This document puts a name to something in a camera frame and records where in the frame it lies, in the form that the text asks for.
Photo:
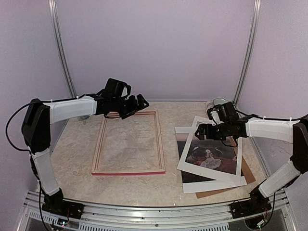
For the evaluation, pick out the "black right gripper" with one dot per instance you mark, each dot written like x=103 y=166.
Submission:
x=210 y=135

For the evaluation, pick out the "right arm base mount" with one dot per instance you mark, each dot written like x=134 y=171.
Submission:
x=247 y=208

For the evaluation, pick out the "white paper cup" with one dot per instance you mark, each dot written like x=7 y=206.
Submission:
x=81 y=118

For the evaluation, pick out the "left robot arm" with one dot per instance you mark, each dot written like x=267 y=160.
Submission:
x=36 y=130

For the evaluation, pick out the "aluminium post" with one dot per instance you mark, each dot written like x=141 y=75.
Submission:
x=248 y=51
x=58 y=38

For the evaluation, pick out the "green teacup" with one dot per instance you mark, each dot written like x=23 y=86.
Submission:
x=218 y=102

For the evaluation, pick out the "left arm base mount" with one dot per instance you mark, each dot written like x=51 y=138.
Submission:
x=65 y=209

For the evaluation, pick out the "aluminium front rail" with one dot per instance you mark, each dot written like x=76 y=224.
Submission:
x=104 y=217

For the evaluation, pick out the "right aluminium post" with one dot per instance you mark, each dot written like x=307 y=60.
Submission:
x=248 y=51

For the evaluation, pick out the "left aluminium post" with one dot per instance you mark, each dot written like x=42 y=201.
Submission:
x=58 y=38

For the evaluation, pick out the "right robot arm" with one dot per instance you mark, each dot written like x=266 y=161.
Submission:
x=286 y=138

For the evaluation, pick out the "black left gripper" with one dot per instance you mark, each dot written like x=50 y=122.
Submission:
x=134 y=106

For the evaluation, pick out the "pink wooden picture frame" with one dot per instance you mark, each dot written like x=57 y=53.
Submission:
x=129 y=147

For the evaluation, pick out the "white mat board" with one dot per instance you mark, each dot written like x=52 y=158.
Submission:
x=218 y=160

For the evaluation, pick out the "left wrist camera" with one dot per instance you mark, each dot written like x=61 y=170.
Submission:
x=116 y=89

